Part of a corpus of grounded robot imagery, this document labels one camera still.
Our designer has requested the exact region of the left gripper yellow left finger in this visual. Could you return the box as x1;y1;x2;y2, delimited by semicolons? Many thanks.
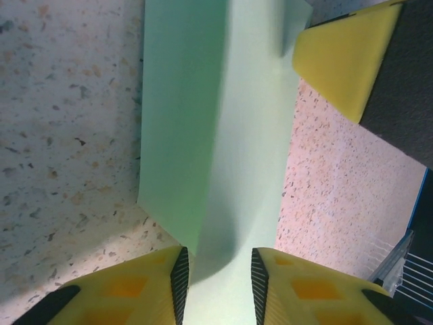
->
12;244;191;325

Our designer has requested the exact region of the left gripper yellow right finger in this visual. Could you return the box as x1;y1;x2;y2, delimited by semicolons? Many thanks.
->
250;246;424;325

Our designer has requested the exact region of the light green cloth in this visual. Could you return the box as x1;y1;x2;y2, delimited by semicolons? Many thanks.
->
137;0;314;325

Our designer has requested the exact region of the blue circuit graphic side panel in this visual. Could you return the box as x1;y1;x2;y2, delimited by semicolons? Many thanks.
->
388;216;433;321

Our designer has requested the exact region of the blue table edge strip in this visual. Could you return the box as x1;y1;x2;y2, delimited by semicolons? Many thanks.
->
404;167;433;246

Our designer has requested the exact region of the aluminium side rail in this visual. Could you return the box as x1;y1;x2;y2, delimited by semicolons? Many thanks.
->
367;229;416;299

